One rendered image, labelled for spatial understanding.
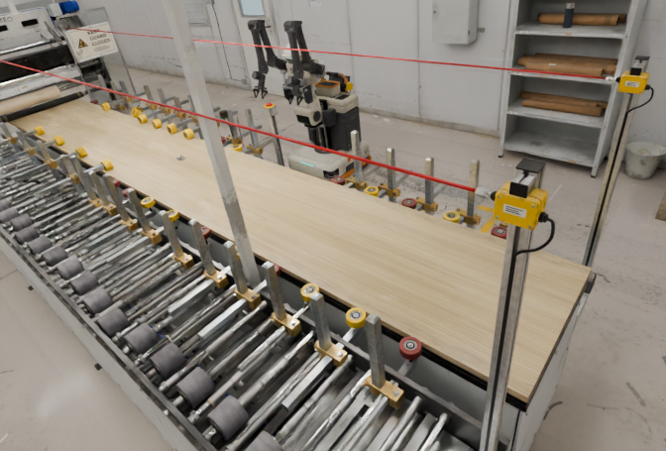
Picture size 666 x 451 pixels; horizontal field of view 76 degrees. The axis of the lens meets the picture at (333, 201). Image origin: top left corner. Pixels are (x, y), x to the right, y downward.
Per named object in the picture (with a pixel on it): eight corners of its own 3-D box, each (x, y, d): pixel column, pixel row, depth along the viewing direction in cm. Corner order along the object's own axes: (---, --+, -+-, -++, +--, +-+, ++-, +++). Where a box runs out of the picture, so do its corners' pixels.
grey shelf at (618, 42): (514, 140, 471) (533, -16, 388) (608, 158, 418) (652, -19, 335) (498, 157, 444) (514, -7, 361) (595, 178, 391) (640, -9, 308)
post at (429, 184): (427, 227, 255) (428, 155, 229) (433, 229, 253) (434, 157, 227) (424, 230, 253) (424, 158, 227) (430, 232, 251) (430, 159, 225)
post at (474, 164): (468, 234, 238) (473, 157, 212) (474, 236, 236) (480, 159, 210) (465, 237, 236) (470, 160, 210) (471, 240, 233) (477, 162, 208)
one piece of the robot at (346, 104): (325, 142, 483) (314, 68, 439) (364, 152, 452) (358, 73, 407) (305, 155, 463) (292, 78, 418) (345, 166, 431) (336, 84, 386)
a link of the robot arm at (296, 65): (297, 21, 332) (286, 21, 338) (291, 23, 328) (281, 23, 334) (305, 76, 354) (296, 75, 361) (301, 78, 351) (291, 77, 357)
